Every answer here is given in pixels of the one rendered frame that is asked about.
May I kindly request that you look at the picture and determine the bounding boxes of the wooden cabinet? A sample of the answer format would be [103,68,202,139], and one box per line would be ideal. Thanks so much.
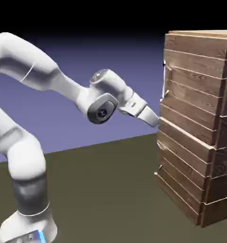
[154,29,227,228]

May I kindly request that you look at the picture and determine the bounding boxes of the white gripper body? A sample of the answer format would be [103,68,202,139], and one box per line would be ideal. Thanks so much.
[137,104,161,128]

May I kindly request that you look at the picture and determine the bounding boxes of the silver curved door handle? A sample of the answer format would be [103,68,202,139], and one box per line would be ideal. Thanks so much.
[154,140,164,176]
[161,59,171,101]

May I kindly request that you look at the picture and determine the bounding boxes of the wooden cabinet door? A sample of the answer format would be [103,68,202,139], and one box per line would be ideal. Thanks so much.
[155,131,216,226]
[158,33,227,148]

